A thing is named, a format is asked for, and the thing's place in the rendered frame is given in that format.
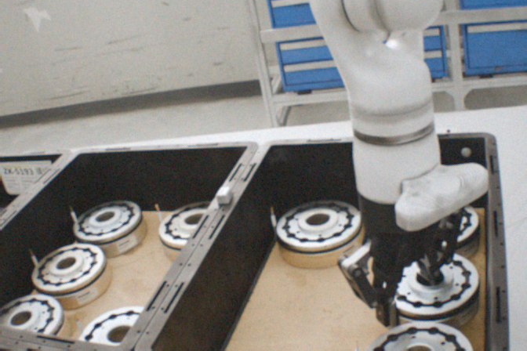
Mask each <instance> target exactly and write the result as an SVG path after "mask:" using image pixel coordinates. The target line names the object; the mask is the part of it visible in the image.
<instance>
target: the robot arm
mask: <svg viewBox="0 0 527 351"><path fill-rule="evenodd" d="M309 3H310V6H311V11H312V13H313V15H314V18H315V21H316V23H317V25H318V27H319V30H320V32H321V33H322V36H323V38H324V39H325V42H326V44H327V46H328V47H329V51H330V52H331V54H332V56H333V59H334V61H335V63H336V66H337V68H338V71H339V72H340V75H341V78H342V79H343V83H344V84H345V87H346V90H347V97H348V103H349V109H350V115H351V125H352V131H353V158H354V170H355V177H356V183H357V189H358V201H359V208H360V214H361V217H362V222H363V225H364V227H365V232H364V236H363V238H362V247H361V248H360V249H359V250H358V251H356V252H355V253H354V254H353V255H352V256H351V257H350V258H349V257H348V256H347V255H341V256H340V257H339V258H338V259H337V262H336V263H337V265H338V267H339V268H340V271H341V272H342V274H343V275H344V277H345V279H346V281H347V282H348V284H349V285H350V287H351V290H352V291H353V292H354V294H355V296H356V297H357V298H358V299H360V300H361V301H363V302H364V303H365V304H366V305H367V306H368V307H369V308H370V309H375V310H376V319H377V320H378V321H379V322H380V323H381V324H382V325H383V326H384V327H387V328H388V329H392V328H394V327H397V326H398V315H397V302H396V301H395V296H396V291H397V287H398V284H400V283H401V282H402V278H403V274H404V269H405V268H406V267H407V266H408V265H409V264H410V263H411V262H415V263H416V266H417V268H418V269H420V271H418V272H416V280H417V282H418V283H419V284H421V285H423V286H426V287H433V286H436V285H438V275H439V274H440V269H441V268H442V267H443V266H444V265H446V266H448V265H450V264H451V263H452V261H453V258H454V255H455V251H456V246H457V242H458V238H459V235H460V228H461V225H462V222H463V211H461V210H460V208H462V207H463V206H465V205H466V204H469V203H470V202H472V201H473V200H475V199H477V198H478V197H480V196H481V195H483V194H484V193H485V192H486V191H487V189H488V171H487V170H486V169H485V168H483V167H482V166H481V165H477V164H465V165H454V166H444V165H441V163H440V151H439V145H438V137H437V134H436V130H435V124H434V107H433V98H432V86H431V76H430V71H429V69H428V67H427V65H426V64H425V62H424V61H423V58H424V53H423V30H424V29H426V28H427V27H429V26H430V25H431V24H432V23H433V22H434V21H435V19H436V18H437V17H438V14H439V13H440V11H441V9H442V3H443V0H309ZM387 40H388V41H387ZM384 41H387V43H386V44H384V43H382V42H384ZM443 241H445V250H443V249H442V244H443ZM371 257H373V262H372V267H371V270H372V273H373V282H372V285H371V284H370V282H369V279H368V277H367V276H368V275H369V273H370V272H369V271H368V269H369V266H368V261H369V259H370V258H371ZM384 283H385V287H384Z"/></svg>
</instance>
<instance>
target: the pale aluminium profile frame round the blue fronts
mask: <svg viewBox="0 0 527 351"><path fill-rule="evenodd" d="M244 4H245V11H246V15H247V19H248V23H249V30H250V34H251V39H252V43H253V50H254V54H255V58H256V65H257V70H258V74H259V78H260V85H261V89H262V93H263V101H264V105H265V109H266V113H267V120H268V124H269V128H281V127H285V125H286V122H287V120H288V117H289V113H290V111H291V108H292V106H299V105H303V104H305V103H320V102H328V101H337V100H348V97H347V90H346V88H344V89H329V90H321V91H313V92H312V90H311V89H306V90H298V91H291V92H286V93H285V94H282V95H279V93H280V91H281V88H282V77H281V73H280V69H279V66H276V67H268V64H267V57H266V53H265V48H264V43H267V42H279V41H285V40H292V39H298V38H312V37H318V36H322V33H321V32H320V30H319V27H318V25H317V24H308V25H300V26H294V27H282V28H275V29H269V30H263V31H262V30H261V28H260V21H259V17H258V12H257V8H256V1H255V0H244ZM445 7H446V12H444V9H443V3H442V11H441V12H440V13H439V14H438V17H437V18H436V19H435V21H434V22H433V23H432V24H431V25H430V26H435V25H443V27H444V35H445V50H446V59H447V68H448V77H442V79H441V80H435V78H431V86H432V92H447V93H448V94H449V99H450V102H451V105H452V109H451V111H450V112H454V111H464V110H468V109H467V108H466V107H465V105H464V101H463V98H465V96H466V94H467V93H468V92H469V91H470V90H471V89H479V88H488V87H499V86H509V85H527V73H520V74H500V75H493V74H492V73H491V74H480V75H479V77H469V78H462V72H465V63H461V59H460V56H464V50H463V49H460V43H461V42H463V34H459V32H458V24H466V23H477V22H489V21H501V20H524V19H527V6H516V7H503V8H491V9H469V10H458V11H456V2H455V0H445ZM446 24H448V31H449V34H446V31H445V25H446ZM270 74H275V75H274V78H273V80H272V81H271V76H270Z"/></svg>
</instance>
